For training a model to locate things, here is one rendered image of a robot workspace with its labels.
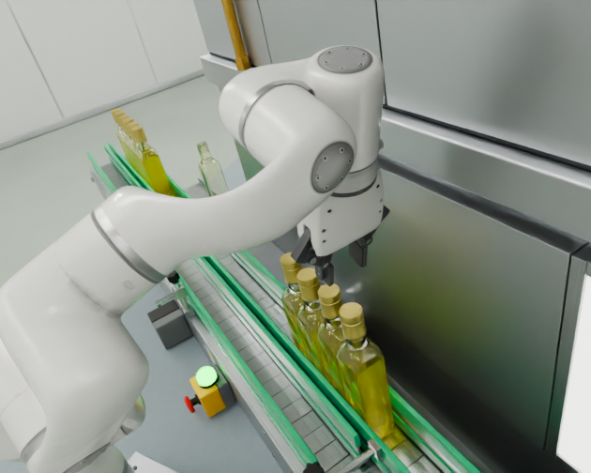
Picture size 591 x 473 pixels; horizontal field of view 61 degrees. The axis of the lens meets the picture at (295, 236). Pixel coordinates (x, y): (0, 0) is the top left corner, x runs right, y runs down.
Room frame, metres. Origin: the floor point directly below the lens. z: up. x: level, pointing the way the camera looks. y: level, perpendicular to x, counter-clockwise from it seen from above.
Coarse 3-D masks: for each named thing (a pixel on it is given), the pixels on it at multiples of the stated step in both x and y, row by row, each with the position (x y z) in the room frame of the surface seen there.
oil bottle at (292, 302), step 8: (288, 288) 0.69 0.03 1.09; (288, 296) 0.67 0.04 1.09; (296, 296) 0.67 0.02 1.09; (288, 304) 0.67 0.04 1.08; (296, 304) 0.65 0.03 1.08; (288, 312) 0.67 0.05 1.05; (296, 312) 0.65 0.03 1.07; (288, 320) 0.68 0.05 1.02; (296, 320) 0.65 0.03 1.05; (296, 328) 0.66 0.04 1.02; (296, 336) 0.67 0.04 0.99; (296, 344) 0.68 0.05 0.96; (304, 344) 0.65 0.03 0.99; (304, 352) 0.65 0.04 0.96
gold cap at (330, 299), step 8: (320, 288) 0.59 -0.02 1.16; (328, 288) 0.58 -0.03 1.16; (336, 288) 0.58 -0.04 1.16; (320, 296) 0.57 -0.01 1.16; (328, 296) 0.56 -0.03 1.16; (336, 296) 0.56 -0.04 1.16; (328, 304) 0.56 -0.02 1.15; (336, 304) 0.56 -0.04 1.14; (328, 312) 0.56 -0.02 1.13; (336, 312) 0.56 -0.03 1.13
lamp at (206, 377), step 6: (198, 372) 0.78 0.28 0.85; (204, 372) 0.77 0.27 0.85; (210, 372) 0.77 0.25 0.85; (198, 378) 0.76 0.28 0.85; (204, 378) 0.76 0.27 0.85; (210, 378) 0.76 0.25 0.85; (216, 378) 0.76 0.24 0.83; (198, 384) 0.76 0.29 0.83; (204, 384) 0.75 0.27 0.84; (210, 384) 0.75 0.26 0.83
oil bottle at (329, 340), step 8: (320, 328) 0.58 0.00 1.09; (328, 328) 0.57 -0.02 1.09; (336, 328) 0.56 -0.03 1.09; (320, 336) 0.58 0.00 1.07; (328, 336) 0.56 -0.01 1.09; (336, 336) 0.55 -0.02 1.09; (320, 344) 0.58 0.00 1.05; (328, 344) 0.55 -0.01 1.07; (336, 344) 0.55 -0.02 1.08; (328, 352) 0.56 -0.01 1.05; (336, 352) 0.54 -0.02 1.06; (328, 360) 0.57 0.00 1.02; (336, 360) 0.54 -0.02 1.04; (328, 368) 0.57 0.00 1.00; (336, 368) 0.55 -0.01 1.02; (328, 376) 0.58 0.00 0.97; (336, 376) 0.55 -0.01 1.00; (336, 384) 0.56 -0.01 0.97; (344, 392) 0.54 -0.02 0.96
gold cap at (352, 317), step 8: (344, 304) 0.54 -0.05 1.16; (352, 304) 0.53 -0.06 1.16; (344, 312) 0.52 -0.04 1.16; (352, 312) 0.52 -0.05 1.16; (360, 312) 0.52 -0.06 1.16; (344, 320) 0.51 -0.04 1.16; (352, 320) 0.51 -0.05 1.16; (360, 320) 0.51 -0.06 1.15; (344, 328) 0.52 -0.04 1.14; (352, 328) 0.51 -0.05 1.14; (360, 328) 0.51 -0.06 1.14; (344, 336) 0.52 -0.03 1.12; (352, 336) 0.51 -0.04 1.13; (360, 336) 0.51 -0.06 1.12
